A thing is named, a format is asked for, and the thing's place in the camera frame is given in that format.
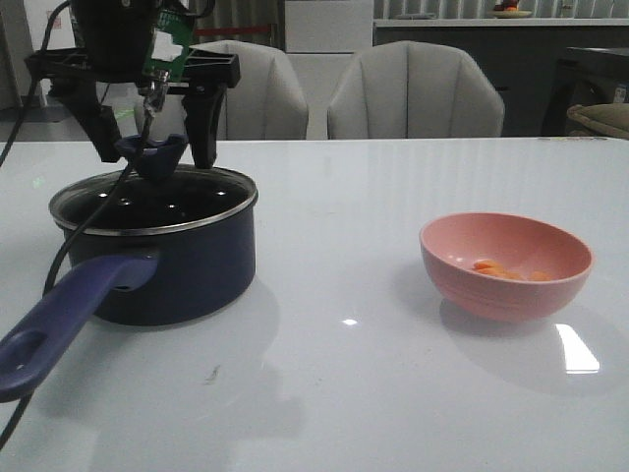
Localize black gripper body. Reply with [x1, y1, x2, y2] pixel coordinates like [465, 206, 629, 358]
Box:
[25, 1, 240, 89]

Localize orange ham slices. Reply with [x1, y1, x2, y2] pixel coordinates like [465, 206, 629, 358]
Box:
[472, 259, 552, 281]

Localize green circuit board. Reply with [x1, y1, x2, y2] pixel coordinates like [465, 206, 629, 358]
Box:
[142, 1, 195, 83]

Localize grey chair left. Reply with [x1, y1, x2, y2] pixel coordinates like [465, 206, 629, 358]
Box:
[135, 39, 310, 142]

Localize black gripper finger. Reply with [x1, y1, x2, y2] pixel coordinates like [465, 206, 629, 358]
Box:
[61, 78, 121, 162]
[182, 86, 226, 167]

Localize grey chair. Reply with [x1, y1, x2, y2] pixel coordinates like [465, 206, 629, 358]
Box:
[326, 40, 505, 140]
[135, 39, 310, 142]

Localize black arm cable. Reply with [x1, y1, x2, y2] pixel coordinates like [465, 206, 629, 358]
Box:
[0, 0, 163, 448]

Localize fruit plate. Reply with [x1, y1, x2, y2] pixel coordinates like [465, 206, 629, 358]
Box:
[489, 0, 532, 19]

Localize grey chair right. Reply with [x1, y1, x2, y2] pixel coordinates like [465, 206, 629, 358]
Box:
[326, 40, 505, 140]

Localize dark kitchen counter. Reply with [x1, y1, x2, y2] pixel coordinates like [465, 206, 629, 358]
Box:
[373, 18, 628, 137]

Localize white refrigerator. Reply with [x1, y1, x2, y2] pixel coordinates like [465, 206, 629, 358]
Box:
[284, 1, 373, 140]

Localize red barrier belt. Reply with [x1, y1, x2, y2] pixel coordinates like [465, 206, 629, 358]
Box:
[194, 24, 273, 35]

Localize glass pot lid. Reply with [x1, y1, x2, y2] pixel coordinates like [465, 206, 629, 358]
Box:
[49, 134, 258, 236]

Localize dark blue saucepan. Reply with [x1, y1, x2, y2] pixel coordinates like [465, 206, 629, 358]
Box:
[1, 203, 256, 402]

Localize pink bowl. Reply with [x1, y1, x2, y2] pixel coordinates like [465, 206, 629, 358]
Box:
[420, 212, 594, 322]

